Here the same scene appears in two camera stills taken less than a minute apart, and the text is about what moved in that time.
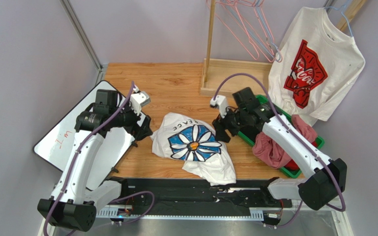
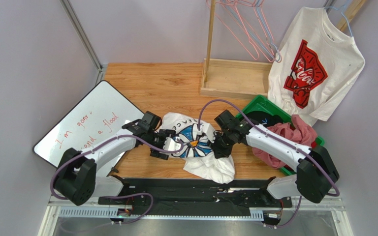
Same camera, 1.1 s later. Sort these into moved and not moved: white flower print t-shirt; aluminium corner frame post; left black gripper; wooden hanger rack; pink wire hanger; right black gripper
Moved: right black gripper; left black gripper
Not moved: pink wire hanger; wooden hanger rack; white flower print t-shirt; aluminium corner frame post
